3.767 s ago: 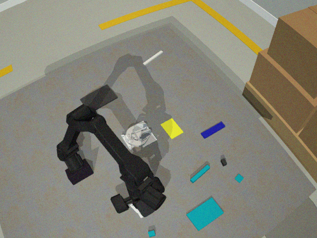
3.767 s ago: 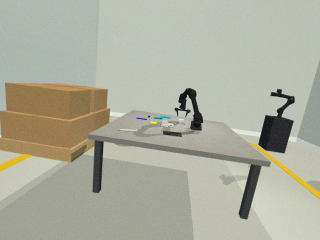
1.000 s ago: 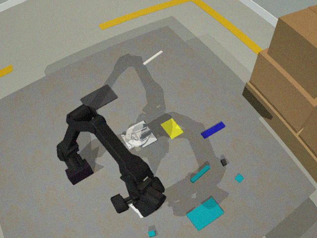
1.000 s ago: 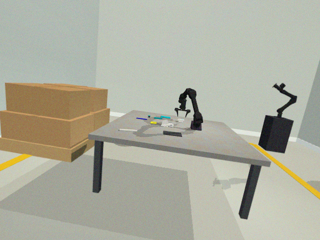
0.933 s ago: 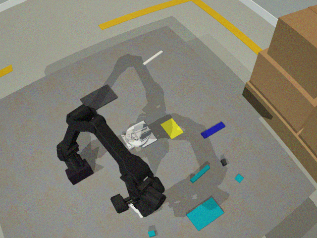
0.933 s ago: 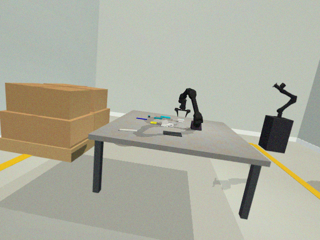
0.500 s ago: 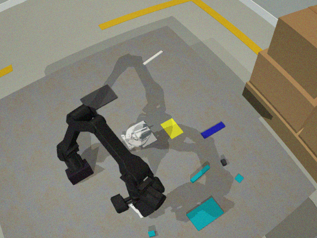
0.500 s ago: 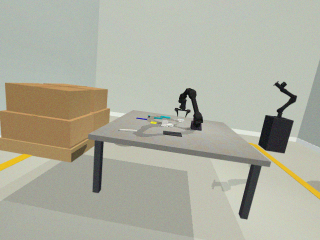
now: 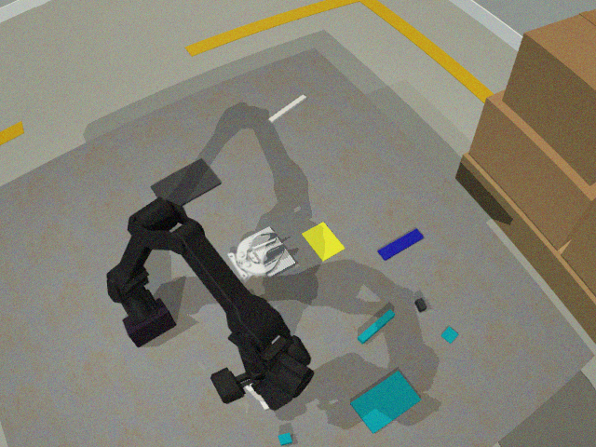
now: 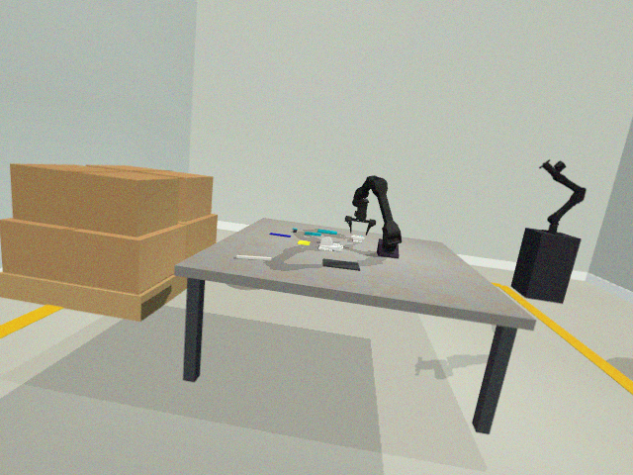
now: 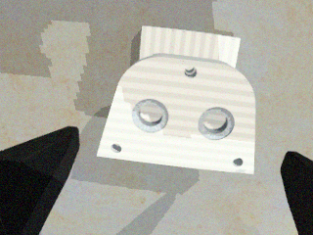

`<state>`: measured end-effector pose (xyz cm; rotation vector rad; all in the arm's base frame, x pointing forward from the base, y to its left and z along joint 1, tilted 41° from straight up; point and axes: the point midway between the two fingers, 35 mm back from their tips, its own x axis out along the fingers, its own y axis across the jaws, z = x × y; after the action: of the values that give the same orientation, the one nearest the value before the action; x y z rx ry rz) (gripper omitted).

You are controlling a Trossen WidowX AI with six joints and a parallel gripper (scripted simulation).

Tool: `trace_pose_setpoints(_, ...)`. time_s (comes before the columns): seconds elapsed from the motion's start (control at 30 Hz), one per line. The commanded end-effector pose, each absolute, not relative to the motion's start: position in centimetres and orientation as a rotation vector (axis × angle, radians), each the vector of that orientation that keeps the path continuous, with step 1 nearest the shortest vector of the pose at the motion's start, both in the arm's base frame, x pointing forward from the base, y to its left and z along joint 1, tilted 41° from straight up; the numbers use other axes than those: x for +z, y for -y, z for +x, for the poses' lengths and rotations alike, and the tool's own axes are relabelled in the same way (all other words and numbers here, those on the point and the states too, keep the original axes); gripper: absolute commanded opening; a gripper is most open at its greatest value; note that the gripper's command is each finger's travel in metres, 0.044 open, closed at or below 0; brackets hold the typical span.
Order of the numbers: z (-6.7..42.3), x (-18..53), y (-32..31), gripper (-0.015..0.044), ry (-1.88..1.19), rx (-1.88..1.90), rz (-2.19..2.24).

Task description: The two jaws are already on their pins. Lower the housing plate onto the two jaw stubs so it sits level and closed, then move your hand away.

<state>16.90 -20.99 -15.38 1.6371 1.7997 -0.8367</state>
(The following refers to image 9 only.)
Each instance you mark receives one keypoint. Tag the cyan rectangular bar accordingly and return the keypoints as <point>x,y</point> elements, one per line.
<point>377,326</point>

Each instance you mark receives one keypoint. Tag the teal flat rectangular plate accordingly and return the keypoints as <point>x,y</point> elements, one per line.
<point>385,402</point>

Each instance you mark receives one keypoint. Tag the white flat bar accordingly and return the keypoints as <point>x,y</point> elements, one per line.
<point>286,109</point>

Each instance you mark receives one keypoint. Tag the cyan cube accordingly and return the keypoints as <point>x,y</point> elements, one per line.
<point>285,439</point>

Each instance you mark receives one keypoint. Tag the blue flat bar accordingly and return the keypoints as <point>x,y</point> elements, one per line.
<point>400,244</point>

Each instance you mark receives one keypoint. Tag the small teal square block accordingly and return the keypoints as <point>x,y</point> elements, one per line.
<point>449,334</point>

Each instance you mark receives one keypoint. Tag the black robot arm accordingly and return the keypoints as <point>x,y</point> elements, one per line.
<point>253,322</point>

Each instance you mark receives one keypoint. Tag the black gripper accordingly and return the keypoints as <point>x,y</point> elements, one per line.
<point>230,388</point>

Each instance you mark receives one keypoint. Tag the yellow flat rectangular plate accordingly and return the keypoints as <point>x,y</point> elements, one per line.
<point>323,241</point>

